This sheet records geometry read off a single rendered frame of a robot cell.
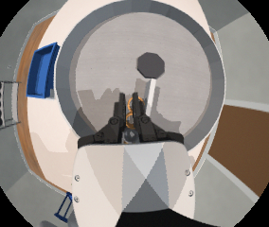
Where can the grey round turntable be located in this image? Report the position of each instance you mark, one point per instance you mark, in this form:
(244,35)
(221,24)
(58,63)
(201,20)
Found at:
(126,46)

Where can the blue crate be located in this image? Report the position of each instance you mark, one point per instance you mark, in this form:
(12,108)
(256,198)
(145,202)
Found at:
(41,72)

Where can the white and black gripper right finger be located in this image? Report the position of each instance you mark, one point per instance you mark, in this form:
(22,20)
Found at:
(147,130)

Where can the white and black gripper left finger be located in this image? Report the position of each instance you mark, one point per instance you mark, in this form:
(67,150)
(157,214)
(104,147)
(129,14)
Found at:
(116,126)

